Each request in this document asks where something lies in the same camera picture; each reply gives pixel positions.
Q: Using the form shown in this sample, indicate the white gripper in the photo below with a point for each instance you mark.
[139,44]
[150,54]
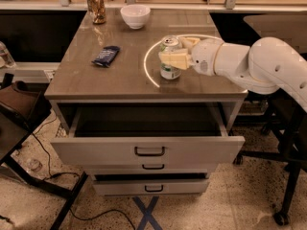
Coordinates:
[203,57]

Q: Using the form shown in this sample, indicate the green white 7up can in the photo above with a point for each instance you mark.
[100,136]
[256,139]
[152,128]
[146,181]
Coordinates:
[168,45]

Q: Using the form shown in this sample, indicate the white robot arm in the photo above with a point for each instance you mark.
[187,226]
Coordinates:
[264,67]

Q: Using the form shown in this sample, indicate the white ceramic bowl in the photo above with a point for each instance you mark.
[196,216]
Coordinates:
[135,15]

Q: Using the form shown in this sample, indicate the dark blue snack packet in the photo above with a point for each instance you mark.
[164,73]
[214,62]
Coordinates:
[106,56]

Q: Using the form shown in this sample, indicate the grey drawer cabinet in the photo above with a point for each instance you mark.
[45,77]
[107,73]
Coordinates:
[134,75]

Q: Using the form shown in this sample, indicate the open top drawer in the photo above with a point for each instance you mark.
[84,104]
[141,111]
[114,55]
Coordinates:
[129,134]

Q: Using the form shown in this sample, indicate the bottom drawer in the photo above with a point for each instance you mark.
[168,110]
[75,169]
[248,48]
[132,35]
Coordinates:
[151,184]

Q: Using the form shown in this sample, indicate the middle drawer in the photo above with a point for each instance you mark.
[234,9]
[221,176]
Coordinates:
[146,168]

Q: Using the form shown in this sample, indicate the brown bag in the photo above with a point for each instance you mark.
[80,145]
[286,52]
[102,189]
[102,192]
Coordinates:
[26,108]

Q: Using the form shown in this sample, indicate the blue tape cross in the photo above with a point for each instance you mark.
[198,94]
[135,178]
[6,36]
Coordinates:
[147,212]

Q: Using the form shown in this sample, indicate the clear plastic bottle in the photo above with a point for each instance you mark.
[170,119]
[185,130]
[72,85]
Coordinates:
[6,59]

